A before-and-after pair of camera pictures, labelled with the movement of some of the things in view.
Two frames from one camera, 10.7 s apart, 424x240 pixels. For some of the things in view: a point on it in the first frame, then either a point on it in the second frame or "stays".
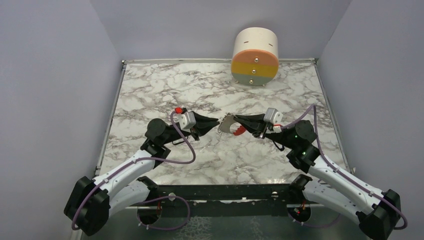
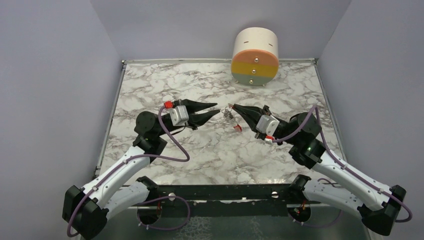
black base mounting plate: x=241 y=200 stays
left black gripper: x=203 y=124 → x=198 y=119
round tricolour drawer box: x=255 y=60 stays
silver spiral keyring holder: x=224 y=126 → x=227 y=113
